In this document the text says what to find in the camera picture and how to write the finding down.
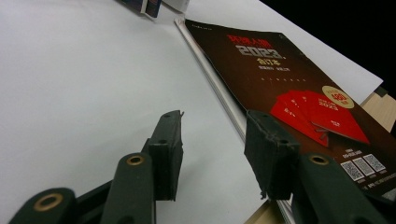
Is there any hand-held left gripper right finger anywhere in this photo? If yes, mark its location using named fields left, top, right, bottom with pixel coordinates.
left=244, top=109, right=387, bottom=224

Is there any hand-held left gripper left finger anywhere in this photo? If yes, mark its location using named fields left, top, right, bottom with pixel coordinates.
left=101, top=109, right=185, bottom=224

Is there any black magazine with red print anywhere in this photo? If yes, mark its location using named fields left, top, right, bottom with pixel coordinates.
left=174, top=18, right=396, bottom=224

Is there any white table cover sheet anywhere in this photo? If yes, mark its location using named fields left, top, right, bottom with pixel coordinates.
left=0, top=0, right=384, bottom=224

